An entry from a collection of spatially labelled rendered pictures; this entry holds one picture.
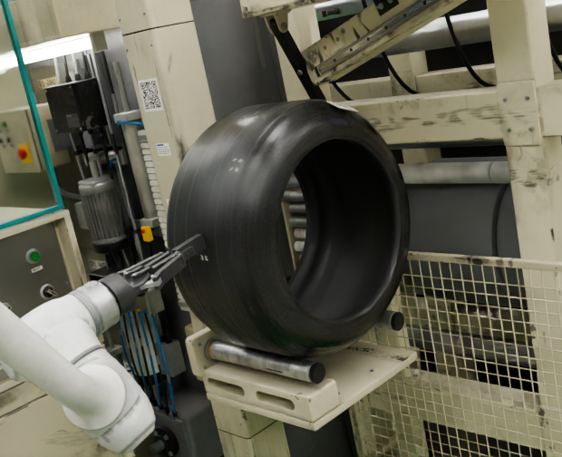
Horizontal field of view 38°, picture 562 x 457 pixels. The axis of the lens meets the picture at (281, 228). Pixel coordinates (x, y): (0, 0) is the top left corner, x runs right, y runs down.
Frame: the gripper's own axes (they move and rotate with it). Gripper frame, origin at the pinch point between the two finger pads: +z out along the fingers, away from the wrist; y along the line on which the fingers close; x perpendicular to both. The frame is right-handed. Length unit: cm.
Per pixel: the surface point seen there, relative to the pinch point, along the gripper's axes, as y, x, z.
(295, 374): -5.6, 34.6, 10.3
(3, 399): 60, 31, -26
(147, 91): 34, -26, 26
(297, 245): 36, 31, 59
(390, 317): -9, 37, 39
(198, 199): 2.9, -6.8, 7.9
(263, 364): 4.2, 34.2, 10.3
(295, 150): -11.5, -10.4, 24.1
